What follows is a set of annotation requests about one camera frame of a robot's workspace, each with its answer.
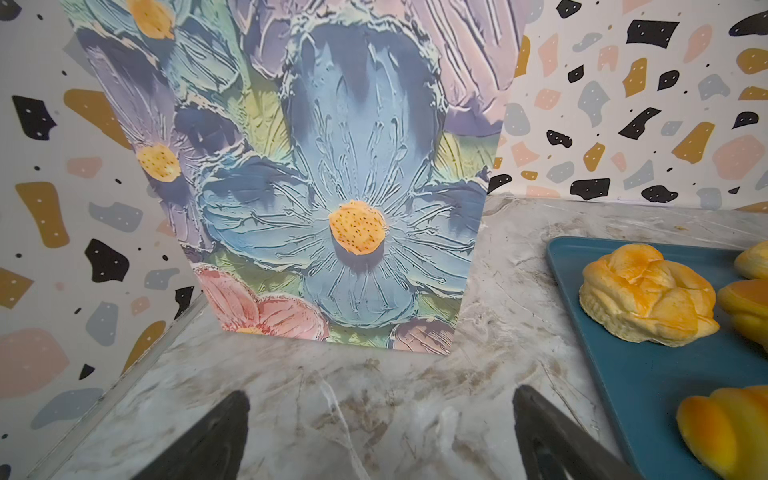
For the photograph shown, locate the knotted flower bread roll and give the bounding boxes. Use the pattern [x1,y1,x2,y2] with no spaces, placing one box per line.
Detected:
[579,244,720,348]

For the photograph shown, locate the striped croissant bread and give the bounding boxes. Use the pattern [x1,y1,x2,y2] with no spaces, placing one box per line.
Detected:
[676,385,767,480]

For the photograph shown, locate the teal plastic tray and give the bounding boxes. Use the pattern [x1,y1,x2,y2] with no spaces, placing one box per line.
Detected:
[546,236,767,479]

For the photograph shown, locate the smooth oval bread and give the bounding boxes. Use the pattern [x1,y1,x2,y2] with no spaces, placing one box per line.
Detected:
[734,241,768,280]

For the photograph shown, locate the small round bun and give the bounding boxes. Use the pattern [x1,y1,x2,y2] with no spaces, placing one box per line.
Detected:
[717,279,768,350]

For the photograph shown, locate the floral paper bag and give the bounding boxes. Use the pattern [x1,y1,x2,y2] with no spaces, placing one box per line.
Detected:
[63,1,526,355]

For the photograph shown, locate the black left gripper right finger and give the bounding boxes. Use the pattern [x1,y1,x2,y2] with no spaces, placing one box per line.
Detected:
[512,385,641,479]

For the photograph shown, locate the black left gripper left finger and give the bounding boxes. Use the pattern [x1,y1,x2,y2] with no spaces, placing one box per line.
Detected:
[133,390,250,479]

